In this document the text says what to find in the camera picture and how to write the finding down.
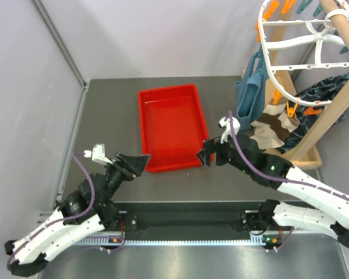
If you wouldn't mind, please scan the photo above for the blue sock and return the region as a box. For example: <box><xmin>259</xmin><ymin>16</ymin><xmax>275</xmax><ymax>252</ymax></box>
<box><xmin>235</xmin><ymin>49</ymin><xmax>268</xmax><ymax>131</ymax></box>

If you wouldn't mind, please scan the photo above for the dark patterned sock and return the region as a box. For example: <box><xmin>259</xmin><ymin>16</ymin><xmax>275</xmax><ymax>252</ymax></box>
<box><xmin>277</xmin><ymin>73</ymin><xmax>349</xmax><ymax>153</ymax></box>

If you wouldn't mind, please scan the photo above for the wooden rack stand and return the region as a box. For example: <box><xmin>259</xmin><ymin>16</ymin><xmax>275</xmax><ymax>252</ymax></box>
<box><xmin>240</xmin><ymin>0</ymin><xmax>349</xmax><ymax>171</ymax></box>

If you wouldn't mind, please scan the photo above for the aluminium rail front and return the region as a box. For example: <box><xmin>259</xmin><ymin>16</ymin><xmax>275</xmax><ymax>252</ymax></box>
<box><xmin>34</xmin><ymin>210</ymin><xmax>268</xmax><ymax>248</ymax></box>

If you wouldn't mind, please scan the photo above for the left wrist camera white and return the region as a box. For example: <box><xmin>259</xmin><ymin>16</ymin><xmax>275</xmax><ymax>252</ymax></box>
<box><xmin>82</xmin><ymin>144</ymin><xmax>113</xmax><ymax>166</ymax></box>

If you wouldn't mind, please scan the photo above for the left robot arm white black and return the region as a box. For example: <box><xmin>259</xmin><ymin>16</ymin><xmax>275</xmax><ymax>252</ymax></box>
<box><xmin>4</xmin><ymin>145</ymin><xmax>151</xmax><ymax>277</ymax></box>

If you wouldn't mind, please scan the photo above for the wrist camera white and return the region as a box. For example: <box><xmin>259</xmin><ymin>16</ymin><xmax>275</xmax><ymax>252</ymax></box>
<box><xmin>218</xmin><ymin>117</ymin><xmax>241</xmax><ymax>144</ymax></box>
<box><xmin>82</xmin><ymin>144</ymin><xmax>113</xmax><ymax>166</ymax></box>

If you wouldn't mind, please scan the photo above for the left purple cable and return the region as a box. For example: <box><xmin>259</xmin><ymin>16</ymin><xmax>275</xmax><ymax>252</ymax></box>
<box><xmin>6</xmin><ymin>152</ymin><xmax>126</xmax><ymax>270</ymax></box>

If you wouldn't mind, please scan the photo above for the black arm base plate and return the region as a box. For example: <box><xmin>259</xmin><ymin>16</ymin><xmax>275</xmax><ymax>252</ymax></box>
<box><xmin>118</xmin><ymin>209</ymin><xmax>278</xmax><ymax>232</ymax></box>

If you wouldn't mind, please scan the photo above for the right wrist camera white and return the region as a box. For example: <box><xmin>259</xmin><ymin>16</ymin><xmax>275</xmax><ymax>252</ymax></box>
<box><xmin>218</xmin><ymin>117</ymin><xmax>241</xmax><ymax>144</ymax></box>

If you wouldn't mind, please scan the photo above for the red plastic tray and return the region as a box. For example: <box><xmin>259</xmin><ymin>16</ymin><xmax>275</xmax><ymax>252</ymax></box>
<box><xmin>138</xmin><ymin>84</ymin><xmax>209</xmax><ymax>173</ymax></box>

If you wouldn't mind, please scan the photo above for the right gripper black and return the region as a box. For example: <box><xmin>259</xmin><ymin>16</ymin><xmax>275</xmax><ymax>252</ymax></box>
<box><xmin>197</xmin><ymin>136</ymin><xmax>253</xmax><ymax>176</ymax></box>

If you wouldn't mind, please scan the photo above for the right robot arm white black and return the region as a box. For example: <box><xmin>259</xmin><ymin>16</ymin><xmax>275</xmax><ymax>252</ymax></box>
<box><xmin>197</xmin><ymin>135</ymin><xmax>349</xmax><ymax>248</ymax></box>

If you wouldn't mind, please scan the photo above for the teal clothes peg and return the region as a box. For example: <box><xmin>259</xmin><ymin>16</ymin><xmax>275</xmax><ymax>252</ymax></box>
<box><xmin>296</xmin><ymin>0</ymin><xmax>323</xmax><ymax>17</ymax></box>

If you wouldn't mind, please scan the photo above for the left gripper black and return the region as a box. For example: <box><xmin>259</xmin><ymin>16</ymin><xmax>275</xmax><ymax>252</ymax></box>
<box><xmin>101</xmin><ymin>152</ymin><xmax>152</xmax><ymax>207</ymax></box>

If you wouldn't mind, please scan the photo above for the pink brown patterned sock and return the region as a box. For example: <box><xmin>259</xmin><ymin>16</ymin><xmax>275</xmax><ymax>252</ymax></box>
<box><xmin>278</xmin><ymin>112</ymin><xmax>300</xmax><ymax>133</ymax></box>

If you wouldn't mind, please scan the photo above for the white clip hanger frame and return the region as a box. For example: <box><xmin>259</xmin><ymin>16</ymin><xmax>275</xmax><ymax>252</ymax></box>
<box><xmin>257</xmin><ymin>1</ymin><xmax>349</xmax><ymax>107</ymax></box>

